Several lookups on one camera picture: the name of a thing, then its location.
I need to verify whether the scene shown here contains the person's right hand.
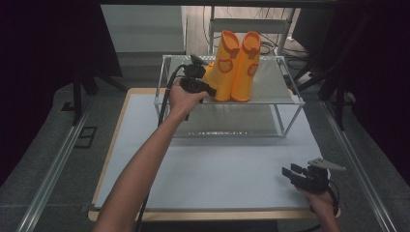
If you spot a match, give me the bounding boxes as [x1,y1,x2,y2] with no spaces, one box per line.
[296,185,337,220]

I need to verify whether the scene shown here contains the black metal stand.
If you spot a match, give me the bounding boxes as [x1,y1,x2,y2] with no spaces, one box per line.
[61,57,98,127]

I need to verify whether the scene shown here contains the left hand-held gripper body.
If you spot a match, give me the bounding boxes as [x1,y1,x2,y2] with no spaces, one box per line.
[178,53,214,95]

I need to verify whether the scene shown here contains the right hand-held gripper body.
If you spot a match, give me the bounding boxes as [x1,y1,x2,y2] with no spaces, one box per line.
[291,157,347,195]

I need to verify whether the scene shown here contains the aluminium floor rail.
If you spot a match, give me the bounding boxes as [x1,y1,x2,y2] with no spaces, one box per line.
[15,96,95,232]
[322,100,397,232]

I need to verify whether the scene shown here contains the wooden table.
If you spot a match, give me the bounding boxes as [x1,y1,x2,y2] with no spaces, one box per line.
[87,87,342,223]

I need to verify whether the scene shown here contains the clear shelf rack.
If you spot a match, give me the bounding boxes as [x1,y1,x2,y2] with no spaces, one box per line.
[154,53,306,139]

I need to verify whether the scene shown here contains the black floor cables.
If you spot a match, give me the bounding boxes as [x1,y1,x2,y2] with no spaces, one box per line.
[257,32,312,60]

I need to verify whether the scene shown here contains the yellow duck rain boot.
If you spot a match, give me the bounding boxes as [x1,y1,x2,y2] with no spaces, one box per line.
[230,30,262,102]
[202,29,242,102]

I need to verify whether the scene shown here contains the grey board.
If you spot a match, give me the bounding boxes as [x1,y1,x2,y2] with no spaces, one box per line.
[100,4,188,54]

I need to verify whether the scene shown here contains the person's left hand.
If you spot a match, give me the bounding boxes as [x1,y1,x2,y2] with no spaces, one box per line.
[167,78,211,121]

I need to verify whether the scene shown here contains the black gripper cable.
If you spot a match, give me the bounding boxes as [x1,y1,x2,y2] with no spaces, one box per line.
[303,180,341,232]
[134,64,189,232]

